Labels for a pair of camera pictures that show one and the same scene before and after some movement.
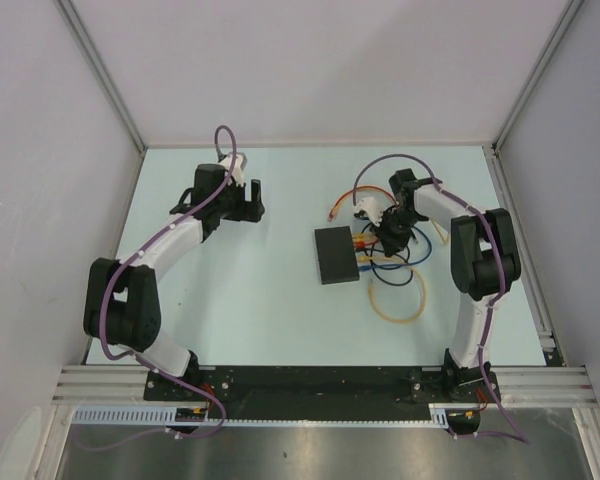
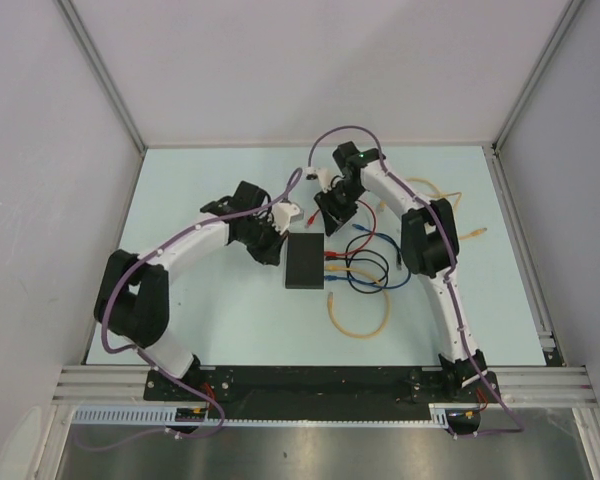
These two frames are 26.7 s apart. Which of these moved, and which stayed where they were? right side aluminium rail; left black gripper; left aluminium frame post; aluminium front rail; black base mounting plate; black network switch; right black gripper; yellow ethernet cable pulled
Moved: right black gripper; left black gripper; yellow ethernet cable pulled; black network switch
Stayed: right side aluminium rail; black base mounting plate; left aluminium frame post; aluminium front rail
